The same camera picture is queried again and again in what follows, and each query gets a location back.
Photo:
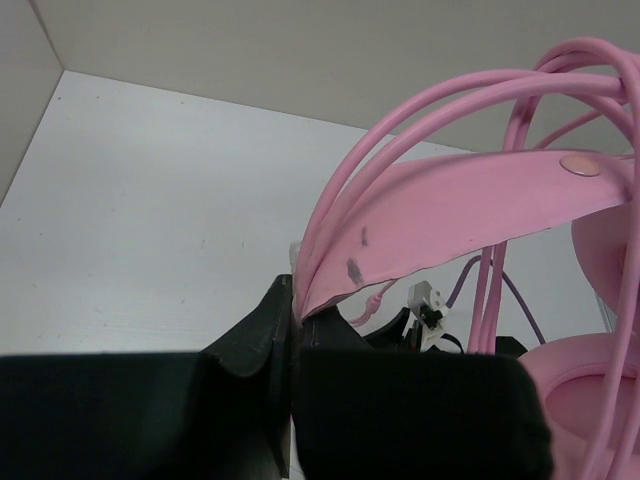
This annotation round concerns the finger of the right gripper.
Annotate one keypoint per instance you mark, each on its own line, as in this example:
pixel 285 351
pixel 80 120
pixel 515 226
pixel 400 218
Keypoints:
pixel 391 336

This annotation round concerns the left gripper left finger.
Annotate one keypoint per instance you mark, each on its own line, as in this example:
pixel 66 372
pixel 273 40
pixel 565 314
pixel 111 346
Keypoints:
pixel 222 412

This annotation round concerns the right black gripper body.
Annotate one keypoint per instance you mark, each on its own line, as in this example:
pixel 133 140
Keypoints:
pixel 505 345

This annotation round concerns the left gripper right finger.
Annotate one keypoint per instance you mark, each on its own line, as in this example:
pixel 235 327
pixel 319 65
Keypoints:
pixel 362 413

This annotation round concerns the pink headphones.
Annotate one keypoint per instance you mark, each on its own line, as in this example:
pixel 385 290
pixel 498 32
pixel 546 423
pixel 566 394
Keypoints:
pixel 380 219

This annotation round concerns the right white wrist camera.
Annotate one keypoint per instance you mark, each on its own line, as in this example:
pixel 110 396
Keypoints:
pixel 428 307

